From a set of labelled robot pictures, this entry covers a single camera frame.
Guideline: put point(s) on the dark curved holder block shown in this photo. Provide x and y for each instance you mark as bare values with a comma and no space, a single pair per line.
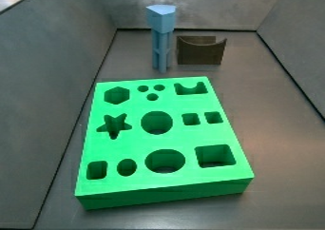
199,50

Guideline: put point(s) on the green shape sorting board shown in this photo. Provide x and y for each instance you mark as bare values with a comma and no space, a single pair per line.
159,145

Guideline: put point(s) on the blue three prong peg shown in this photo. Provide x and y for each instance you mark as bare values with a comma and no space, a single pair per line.
160,19

